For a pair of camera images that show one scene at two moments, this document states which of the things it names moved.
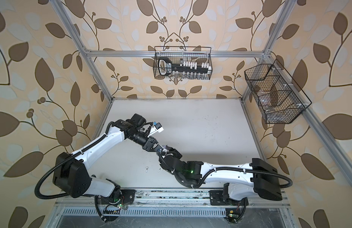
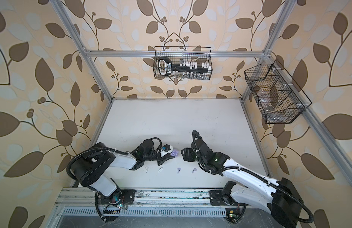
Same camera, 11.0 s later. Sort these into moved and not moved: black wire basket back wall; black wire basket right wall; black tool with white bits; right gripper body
Moved: right gripper body
Not moved: black tool with white bits; black wire basket back wall; black wire basket right wall
